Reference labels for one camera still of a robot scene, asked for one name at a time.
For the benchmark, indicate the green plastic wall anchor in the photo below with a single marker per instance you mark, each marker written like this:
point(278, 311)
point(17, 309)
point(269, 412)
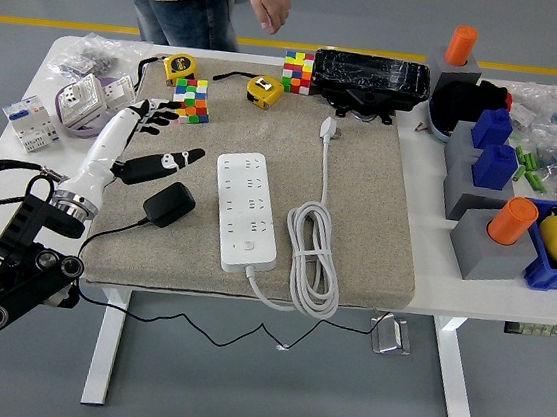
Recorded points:
point(537, 182)
point(519, 173)
point(519, 154)
point(533, 162)

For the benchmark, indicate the white wall socket panel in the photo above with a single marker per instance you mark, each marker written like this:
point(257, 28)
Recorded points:
point(80, 98)
point(118, 92)

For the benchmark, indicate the blue plastic block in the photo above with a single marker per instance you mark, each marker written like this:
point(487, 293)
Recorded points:
point(494, 168)
point(491, 129)

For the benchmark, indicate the black table control panel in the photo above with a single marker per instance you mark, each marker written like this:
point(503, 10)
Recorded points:
point(541, 330)

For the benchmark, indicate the silver metal box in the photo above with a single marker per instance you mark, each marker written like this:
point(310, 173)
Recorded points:
point(389, 337)

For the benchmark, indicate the clear bag grey screws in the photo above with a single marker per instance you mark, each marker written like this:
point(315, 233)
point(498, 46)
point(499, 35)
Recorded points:
point(92, 54)

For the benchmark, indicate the black device wrapped in film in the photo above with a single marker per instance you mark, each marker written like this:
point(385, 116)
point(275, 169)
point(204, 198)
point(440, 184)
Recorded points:
point(369, 75)

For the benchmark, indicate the black plug adapter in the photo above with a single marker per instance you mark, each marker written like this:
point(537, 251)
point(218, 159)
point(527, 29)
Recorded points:
point(171, 204)

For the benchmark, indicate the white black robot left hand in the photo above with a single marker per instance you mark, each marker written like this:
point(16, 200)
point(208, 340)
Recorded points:
point(107, 144)

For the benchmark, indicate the black cloth bundle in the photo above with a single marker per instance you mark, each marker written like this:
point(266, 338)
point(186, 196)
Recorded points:
point(456, 103)

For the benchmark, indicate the yellow tape measure silver clip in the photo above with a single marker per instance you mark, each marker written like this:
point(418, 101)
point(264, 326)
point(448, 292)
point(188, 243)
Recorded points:
point(264, 91)

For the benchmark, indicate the clear bag blue parts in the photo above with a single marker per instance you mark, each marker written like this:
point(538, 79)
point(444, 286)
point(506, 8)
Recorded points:
point(556, 154)

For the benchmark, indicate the grey block with round hole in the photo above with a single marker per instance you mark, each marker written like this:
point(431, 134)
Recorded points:
point(438, 65)
point(480, 251)

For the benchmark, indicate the colourful puzzle cube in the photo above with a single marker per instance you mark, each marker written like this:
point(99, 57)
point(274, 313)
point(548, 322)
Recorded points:
point(195, 103)
point(298, 72)

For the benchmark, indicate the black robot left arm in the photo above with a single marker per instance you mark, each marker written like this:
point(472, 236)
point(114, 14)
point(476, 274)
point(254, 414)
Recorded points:
point(30, 225)

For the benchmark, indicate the grey stepped block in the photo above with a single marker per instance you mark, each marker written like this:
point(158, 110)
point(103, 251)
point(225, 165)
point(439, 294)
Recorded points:
point(458, 178)

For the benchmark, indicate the white power strip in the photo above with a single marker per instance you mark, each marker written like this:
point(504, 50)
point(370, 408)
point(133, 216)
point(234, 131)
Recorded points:
point(245, 215)

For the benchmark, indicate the clear bag white parts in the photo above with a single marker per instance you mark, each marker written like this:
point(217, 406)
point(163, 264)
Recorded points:
point(547, 105)

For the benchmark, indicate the orange cylinder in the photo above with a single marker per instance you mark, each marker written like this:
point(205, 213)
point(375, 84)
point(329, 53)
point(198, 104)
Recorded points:
point(511, 222)
point(460, 45)

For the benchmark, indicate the grey-brown mat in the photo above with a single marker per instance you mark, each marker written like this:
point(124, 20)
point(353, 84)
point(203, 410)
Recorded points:
point(359, 202)

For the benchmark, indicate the white circuit breaker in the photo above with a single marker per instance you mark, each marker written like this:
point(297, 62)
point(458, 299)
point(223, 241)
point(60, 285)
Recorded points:
point(31, 125)

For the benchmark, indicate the black white toy figure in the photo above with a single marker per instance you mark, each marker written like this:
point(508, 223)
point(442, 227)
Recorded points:
point(556, 212)

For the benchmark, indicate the small metal screw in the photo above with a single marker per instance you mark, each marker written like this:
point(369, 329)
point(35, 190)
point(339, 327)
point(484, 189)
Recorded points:
point(422, 127)

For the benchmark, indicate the yellow tape measure black label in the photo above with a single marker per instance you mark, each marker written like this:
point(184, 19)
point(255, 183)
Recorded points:
point(180, 66)

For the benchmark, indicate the pale blue round base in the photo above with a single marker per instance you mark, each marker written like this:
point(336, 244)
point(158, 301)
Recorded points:
point(438, 130)

